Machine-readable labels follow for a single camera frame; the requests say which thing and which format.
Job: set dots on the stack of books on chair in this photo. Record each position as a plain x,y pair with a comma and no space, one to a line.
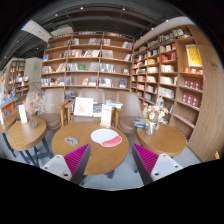
140,122

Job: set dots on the white and red mouse pad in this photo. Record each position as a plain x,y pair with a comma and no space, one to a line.
106,137

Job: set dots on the vase with pink flowers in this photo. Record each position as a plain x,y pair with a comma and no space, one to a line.
32,106

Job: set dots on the glass vase with white flowers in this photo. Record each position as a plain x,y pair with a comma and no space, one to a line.
154,115

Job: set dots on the round wooden right table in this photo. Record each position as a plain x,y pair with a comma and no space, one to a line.
165,140

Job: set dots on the white standing sign card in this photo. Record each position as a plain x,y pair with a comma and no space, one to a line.
106,115

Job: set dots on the round wooden left table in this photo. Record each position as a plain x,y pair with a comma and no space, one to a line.
21,136

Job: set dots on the beige armchair left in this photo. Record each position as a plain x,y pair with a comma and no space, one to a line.
54,101

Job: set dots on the beige armchair right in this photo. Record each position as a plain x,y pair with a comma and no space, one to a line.
130,111

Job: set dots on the small white sign card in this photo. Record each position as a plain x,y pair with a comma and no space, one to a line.
22,113

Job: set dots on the large white display card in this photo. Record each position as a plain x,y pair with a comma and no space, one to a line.
83,106

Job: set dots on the white ceiling air unit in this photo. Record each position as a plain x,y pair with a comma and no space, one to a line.
35,29

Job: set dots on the far left wooden bookshelf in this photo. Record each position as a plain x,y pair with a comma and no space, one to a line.
18,83

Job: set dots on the wooden bookshelf right wall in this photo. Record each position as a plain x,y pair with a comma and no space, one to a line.
194,96

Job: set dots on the wooden bookshelf back wall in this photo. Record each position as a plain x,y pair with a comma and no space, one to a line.
93,59

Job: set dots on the wooden bookshelf wall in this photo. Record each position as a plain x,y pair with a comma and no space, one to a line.
194,96
93,59

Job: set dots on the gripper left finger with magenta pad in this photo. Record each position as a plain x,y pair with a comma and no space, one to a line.
70,167

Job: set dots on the beige armchair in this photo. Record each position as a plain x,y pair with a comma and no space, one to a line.
130,111
98,97
54,101

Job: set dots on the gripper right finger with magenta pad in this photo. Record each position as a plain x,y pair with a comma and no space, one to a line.
152,166

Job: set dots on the beige armchair middle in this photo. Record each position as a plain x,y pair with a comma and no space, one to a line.
98,97

